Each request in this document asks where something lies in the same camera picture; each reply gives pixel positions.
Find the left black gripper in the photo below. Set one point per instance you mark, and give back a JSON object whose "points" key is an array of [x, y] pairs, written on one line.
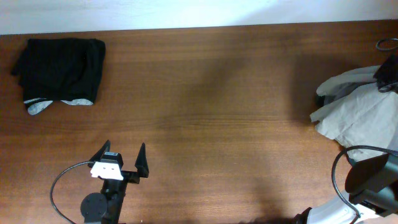
{"points": [[130, 176]]}

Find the khaki cargo shorts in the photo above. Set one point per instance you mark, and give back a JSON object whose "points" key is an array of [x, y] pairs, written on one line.
{"points": [[355, 112]]}

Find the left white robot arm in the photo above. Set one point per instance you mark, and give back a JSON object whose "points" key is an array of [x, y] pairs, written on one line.
{"points": [[105, 206]]}

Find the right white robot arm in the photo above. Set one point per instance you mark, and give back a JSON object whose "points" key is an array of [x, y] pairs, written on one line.
{"points": [[365, 181]]}

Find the dark teal garment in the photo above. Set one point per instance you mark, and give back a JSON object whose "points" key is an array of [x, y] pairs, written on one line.
{"points": [[320, 100]]}

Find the grey cloth under black garment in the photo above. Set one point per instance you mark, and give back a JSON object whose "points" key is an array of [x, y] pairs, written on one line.
{"points": [[36, 105]]}

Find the folded black garment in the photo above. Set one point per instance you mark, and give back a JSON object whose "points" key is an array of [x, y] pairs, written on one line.
{"points": [[61, 69]]}

